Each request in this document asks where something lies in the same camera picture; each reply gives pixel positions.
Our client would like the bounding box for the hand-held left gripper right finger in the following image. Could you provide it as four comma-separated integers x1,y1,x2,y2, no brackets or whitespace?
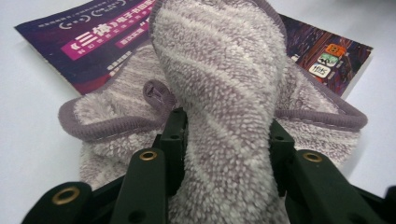
268,119,297,198

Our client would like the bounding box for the purple striped towel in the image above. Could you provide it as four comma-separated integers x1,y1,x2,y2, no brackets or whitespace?
57,0,369,224

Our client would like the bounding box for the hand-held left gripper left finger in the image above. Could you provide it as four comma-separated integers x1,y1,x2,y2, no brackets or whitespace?
159,106,190,198

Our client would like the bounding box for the glossy magazine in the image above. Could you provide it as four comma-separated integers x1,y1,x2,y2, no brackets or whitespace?
13,0,374,97

